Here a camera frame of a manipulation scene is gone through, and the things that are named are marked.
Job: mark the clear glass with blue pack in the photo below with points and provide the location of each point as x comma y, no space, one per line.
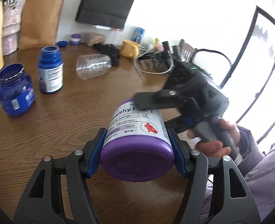
138,35

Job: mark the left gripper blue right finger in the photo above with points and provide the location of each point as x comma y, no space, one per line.
179,159

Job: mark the wide blue jar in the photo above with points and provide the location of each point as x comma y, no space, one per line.
16,89

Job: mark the pink textured vase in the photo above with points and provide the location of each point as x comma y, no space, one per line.
11,27

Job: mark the blue bottle cap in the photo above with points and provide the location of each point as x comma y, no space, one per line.
62,44

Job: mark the wooden chair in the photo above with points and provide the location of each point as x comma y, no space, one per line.
187,52

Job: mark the clear water bottle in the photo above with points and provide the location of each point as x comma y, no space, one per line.
114,37

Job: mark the glass jar with grains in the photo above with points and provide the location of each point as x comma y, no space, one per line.
94,38

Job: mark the black gloves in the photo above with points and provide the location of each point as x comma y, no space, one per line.
109,50

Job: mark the purple supplement bottle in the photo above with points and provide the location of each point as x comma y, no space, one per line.
137,147

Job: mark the clear plastic cup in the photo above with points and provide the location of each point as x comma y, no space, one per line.
90,66

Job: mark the tall blue pill bottle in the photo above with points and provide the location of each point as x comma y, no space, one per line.
50,69

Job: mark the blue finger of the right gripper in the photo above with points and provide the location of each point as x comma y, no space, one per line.
162,99
180,124

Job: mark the brown paper bag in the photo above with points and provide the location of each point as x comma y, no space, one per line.
39,23

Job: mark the person's purple clothing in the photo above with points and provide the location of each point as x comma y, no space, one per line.
258,169

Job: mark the yellow mug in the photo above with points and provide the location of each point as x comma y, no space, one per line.
129,49

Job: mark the person's right hand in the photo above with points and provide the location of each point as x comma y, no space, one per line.
216,149

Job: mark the black paper bag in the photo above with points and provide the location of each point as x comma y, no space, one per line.
108,13

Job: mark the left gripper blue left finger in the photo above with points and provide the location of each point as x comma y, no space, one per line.
94,157

